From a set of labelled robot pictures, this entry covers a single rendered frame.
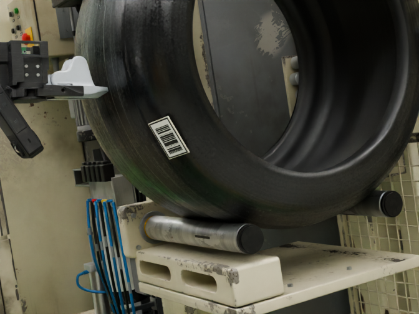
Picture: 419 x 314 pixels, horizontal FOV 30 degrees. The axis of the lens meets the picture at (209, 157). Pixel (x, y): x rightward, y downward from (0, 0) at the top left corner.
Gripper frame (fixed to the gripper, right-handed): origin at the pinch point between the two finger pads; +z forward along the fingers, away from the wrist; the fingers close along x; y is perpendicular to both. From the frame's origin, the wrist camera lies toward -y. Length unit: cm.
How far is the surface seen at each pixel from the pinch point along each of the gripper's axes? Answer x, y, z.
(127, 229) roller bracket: 24.1, -22.5, 13.4
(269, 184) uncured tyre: -11.9, -14.5, 21.4
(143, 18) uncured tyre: -9.8, 9.7, 3.2
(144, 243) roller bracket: 24.1, -25.4, 16.8
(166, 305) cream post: 36, -40, 26
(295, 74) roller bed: 36, 8, 61
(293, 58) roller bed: 37, 11, 61
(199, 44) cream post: 26.6, 12.4, 31.8
